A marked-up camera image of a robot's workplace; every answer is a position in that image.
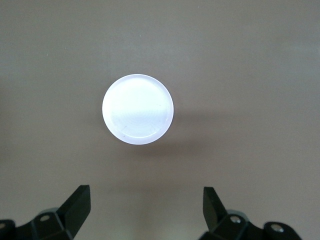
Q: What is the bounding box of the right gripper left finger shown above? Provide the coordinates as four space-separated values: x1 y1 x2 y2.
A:
0 184 91 240

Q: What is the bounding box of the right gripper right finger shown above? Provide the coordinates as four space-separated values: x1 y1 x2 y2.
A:
199 186 304 240

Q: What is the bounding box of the pale pink round plate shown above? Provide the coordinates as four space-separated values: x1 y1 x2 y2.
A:
101 73 175 146

